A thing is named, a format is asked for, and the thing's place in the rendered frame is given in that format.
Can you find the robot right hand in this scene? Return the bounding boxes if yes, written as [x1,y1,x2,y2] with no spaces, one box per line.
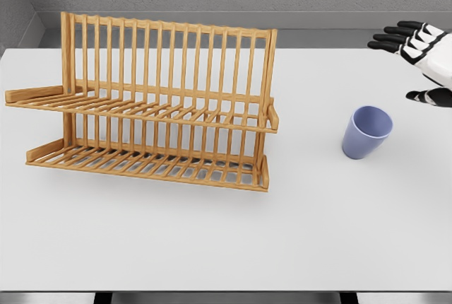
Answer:
[367,20,452,109]

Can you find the blue plastic cup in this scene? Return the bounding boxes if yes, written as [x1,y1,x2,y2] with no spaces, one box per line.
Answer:
[341,105,393,160]

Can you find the wooden two-tier dish rack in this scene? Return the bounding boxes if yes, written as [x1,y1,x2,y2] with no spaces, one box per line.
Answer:
[4,11,280,192]

